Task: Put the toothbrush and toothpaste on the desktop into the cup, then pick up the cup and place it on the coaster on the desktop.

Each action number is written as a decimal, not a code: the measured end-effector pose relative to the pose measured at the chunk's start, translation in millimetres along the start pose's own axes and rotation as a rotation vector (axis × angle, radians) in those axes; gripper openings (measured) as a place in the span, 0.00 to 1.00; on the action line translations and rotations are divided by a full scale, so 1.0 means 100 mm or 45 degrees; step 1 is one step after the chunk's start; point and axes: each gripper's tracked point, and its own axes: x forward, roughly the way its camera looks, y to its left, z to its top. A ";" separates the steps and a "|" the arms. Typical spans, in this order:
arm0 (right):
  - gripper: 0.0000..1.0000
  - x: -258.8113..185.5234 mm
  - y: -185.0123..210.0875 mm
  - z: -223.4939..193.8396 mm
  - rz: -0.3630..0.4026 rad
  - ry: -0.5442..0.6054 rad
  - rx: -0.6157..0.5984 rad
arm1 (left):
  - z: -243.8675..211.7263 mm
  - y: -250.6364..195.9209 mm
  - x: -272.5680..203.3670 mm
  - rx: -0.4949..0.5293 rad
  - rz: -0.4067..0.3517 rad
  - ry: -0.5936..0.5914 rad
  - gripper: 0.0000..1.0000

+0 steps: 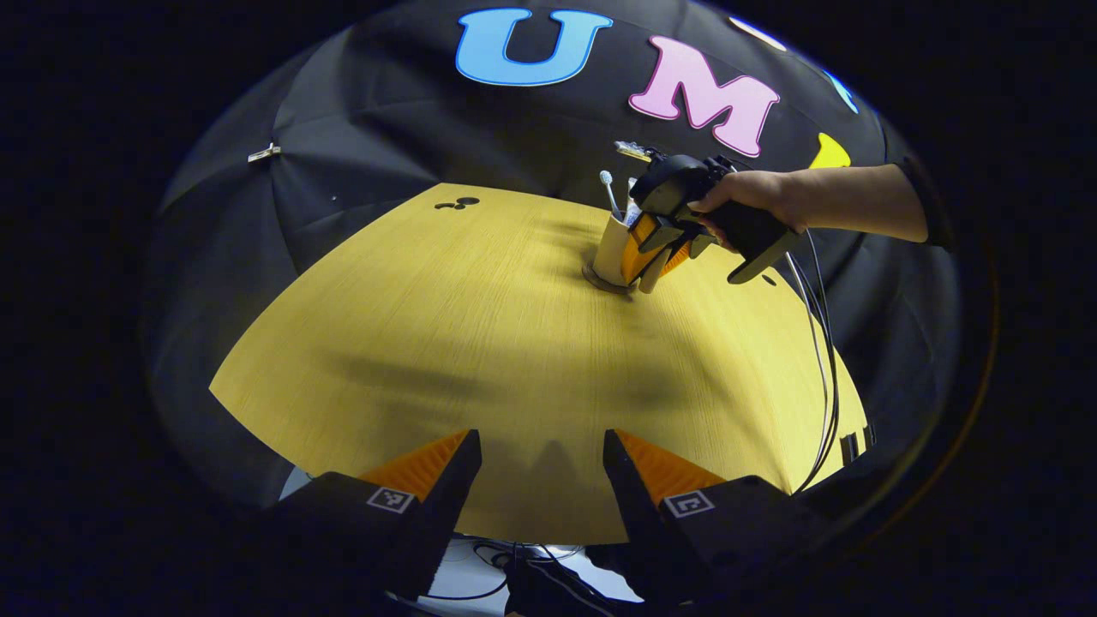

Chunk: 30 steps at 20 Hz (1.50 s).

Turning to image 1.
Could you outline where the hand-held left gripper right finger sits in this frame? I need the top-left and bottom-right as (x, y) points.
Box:
(602, 428), (824, 609)

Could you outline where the black backdrop cloth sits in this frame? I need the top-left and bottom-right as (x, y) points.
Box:
(141, 0), (965, 515)

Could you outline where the dark metal bracket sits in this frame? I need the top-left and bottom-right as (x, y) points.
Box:
(840, 424), (877, 465)

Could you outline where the round brown coaster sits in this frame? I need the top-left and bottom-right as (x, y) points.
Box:
(582, 262), (639, 297)

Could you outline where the wooden desktop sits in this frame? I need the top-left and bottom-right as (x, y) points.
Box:
(210, 183), (871, 545)

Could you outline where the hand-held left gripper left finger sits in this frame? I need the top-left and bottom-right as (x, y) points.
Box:
(266, 428), (483, 601)

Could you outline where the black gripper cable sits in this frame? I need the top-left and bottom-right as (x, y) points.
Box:
(784, 231), (842, 496)

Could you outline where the beige cup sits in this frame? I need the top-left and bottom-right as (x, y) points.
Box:
(591, 210), (674, 295)

